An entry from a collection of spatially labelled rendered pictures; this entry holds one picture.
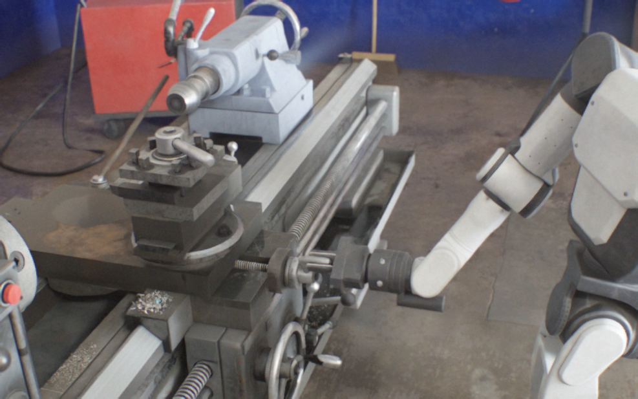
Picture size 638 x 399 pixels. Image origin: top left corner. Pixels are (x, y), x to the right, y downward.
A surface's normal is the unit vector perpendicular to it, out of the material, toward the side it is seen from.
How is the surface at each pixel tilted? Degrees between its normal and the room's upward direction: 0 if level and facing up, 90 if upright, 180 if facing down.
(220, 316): 90
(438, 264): 70
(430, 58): 90
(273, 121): 90
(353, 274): 33
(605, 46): 60
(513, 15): 90
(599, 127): 77
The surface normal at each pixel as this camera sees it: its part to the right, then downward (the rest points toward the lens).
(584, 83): -0.84, -0.28
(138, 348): 0.53, -0.66
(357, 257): -0.20, -0.50
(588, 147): -0.96, -0.07
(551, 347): 0.26, -0.84
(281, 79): 0.85, -0.26
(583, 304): -0.65, -0.40
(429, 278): -0.30, 0.11
